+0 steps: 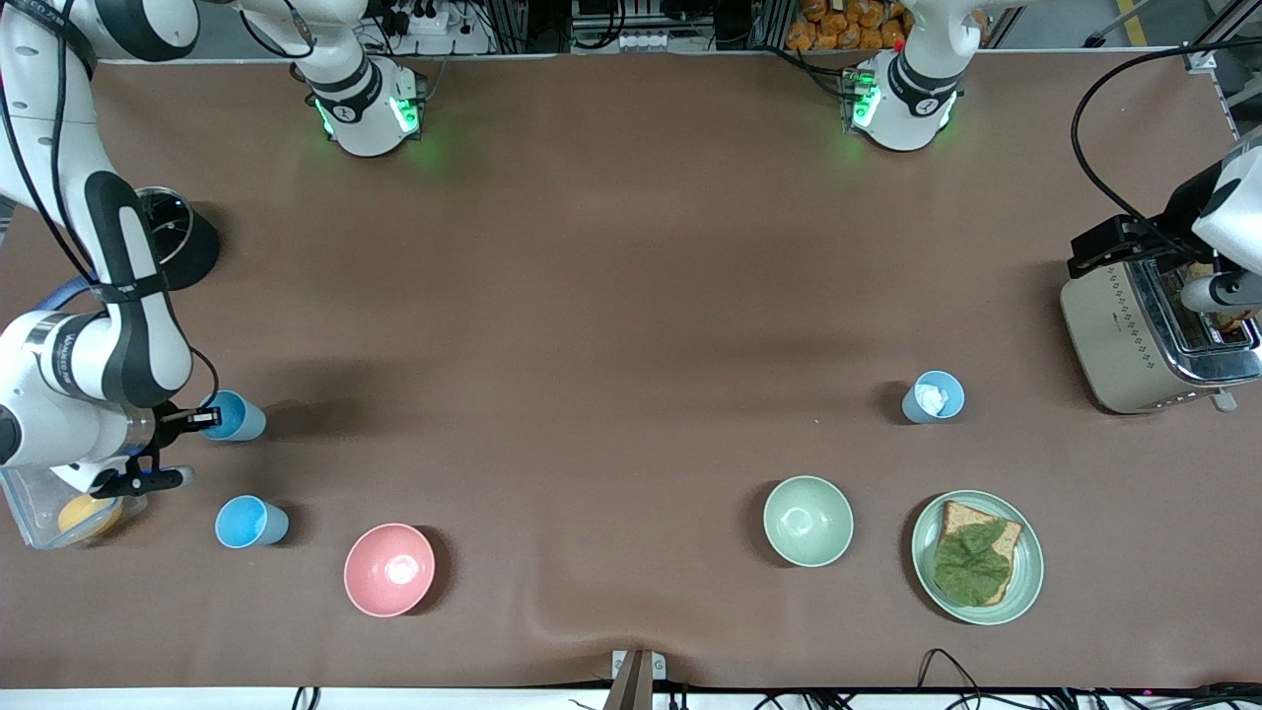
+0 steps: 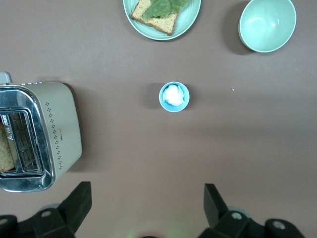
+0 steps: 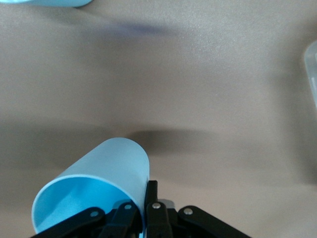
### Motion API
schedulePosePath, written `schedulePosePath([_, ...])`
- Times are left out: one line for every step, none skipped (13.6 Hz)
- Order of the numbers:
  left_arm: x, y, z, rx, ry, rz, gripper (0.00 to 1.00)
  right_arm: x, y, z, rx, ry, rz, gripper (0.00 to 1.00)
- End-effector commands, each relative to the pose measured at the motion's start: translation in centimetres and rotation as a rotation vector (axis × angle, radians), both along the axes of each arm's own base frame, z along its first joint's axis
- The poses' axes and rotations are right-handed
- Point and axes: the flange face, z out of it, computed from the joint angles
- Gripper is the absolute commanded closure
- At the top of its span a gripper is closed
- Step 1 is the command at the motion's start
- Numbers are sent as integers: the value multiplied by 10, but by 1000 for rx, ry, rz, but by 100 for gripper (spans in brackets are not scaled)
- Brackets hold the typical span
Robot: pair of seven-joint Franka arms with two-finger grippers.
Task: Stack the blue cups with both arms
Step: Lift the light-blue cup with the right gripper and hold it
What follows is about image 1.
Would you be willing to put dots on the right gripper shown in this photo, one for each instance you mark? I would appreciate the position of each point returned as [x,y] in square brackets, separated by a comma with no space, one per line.
[170,418]

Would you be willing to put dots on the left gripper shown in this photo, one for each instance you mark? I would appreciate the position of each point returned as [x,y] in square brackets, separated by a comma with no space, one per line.
[1180,211]

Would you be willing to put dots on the white paper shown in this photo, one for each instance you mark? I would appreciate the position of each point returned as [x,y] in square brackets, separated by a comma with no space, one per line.
[932,397]

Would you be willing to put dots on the blue cup holding white paper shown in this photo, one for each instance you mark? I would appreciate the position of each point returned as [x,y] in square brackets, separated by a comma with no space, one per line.
[917,412]

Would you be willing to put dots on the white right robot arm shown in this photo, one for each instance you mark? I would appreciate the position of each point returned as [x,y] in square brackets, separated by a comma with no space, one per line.
[128,345]

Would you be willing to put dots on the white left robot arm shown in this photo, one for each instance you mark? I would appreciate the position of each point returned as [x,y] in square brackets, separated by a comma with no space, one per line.
[912,99]

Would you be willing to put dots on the beige and chrome toaster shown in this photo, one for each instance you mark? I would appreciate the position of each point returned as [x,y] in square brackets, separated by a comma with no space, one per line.
[1114,345]

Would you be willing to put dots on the orange fruit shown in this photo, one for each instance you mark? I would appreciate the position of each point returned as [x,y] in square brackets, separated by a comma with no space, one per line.
[89,518]

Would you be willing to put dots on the black round pot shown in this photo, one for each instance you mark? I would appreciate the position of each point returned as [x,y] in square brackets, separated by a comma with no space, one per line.
[192,247]

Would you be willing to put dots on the clear plastic container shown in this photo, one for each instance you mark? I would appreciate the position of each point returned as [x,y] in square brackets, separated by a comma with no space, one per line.
[25,513]

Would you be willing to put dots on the pink bowl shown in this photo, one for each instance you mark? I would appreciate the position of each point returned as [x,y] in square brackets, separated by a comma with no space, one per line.
[389,570]

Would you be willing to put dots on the bread slice under lettuce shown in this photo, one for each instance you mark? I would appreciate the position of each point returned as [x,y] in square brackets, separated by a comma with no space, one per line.
[961,515]

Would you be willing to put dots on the pale green plate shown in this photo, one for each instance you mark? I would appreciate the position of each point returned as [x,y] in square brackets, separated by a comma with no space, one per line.
[1027,582]

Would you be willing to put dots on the green lettuce leaf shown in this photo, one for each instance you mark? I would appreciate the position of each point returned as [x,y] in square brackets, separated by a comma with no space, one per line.
[971,567]

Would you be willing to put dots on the orange snack bag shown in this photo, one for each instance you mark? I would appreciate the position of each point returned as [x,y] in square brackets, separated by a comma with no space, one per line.
[838,25]

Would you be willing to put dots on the pale green bowl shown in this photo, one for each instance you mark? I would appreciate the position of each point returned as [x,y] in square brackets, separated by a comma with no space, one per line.
[808,523]

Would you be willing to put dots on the white power strip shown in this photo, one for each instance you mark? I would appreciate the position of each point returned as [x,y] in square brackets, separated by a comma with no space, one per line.
[434,25]

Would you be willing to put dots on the metal table clamp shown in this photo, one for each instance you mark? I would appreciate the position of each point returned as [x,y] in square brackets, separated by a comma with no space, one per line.
[638,675]

